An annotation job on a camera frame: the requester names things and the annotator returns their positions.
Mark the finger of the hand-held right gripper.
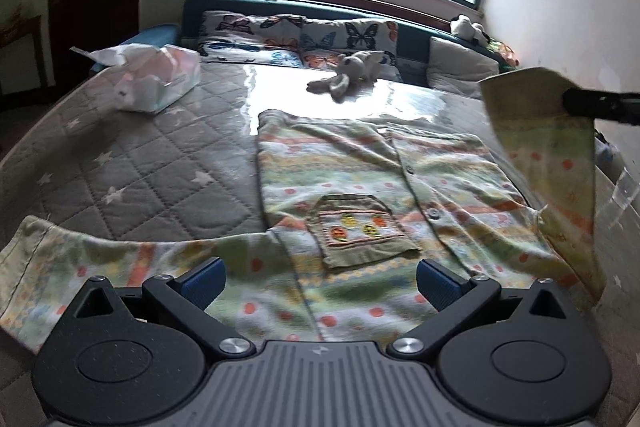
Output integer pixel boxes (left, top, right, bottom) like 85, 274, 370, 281
562, 87, 640, 126

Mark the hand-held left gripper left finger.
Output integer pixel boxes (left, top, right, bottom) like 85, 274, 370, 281
75, 257, 257, 360

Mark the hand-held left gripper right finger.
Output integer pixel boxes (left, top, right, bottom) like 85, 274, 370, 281
387, 258, 569, 360

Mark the patterned pajama shirt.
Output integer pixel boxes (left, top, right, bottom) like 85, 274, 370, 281
0, 67, 608, 355

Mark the clear plastic box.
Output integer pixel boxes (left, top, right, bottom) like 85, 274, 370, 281
594, 132, 640, 220

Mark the colourful soft toy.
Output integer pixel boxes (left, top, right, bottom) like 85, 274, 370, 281
487, 37, 522, 70

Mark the grey quilted star bed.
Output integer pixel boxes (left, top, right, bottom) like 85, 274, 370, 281
0, 57, 640, 427

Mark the plain grey pillow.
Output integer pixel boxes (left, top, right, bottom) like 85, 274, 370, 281
427, 38, 501, 100

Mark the white plush toy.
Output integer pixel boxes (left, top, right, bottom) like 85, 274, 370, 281
450, 14, 488, 44

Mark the soft tissue pack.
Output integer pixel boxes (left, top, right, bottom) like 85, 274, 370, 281
70, 44, 202, 115

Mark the grey plush bunny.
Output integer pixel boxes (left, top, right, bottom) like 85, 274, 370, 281
306, 50, 386, 101

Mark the butterfly print pillow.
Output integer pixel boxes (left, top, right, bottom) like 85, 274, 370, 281
299, 19, 399, 82
197, 10, 307, 68

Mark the dark wooden chair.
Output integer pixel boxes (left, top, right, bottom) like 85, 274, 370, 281
0, 14, 51, 110

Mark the blue padded bed rail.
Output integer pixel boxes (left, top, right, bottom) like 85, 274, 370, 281
120, 24, 180, 48

